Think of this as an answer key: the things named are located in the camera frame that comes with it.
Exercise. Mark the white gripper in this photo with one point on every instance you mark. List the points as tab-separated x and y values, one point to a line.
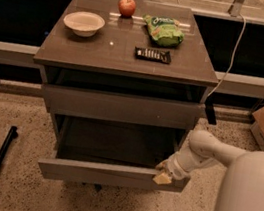
171	169

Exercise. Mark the grey drawer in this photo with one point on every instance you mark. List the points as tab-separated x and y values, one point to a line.
112	153
123	108

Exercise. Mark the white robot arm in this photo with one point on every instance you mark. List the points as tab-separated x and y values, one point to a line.
242	188

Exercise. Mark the grey drawer cabinet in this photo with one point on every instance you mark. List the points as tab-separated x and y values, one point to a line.
106	61

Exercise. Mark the grey top drawer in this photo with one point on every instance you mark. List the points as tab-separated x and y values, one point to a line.
123	108

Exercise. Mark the dark candy bar wrapper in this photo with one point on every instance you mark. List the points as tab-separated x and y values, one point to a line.
153	55

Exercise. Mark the green chip bag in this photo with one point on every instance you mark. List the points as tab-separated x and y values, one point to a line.
164	31

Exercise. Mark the white paper bowl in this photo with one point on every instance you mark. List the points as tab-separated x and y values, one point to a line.
84	24

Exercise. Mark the red apple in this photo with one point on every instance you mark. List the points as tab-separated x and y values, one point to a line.
127	7

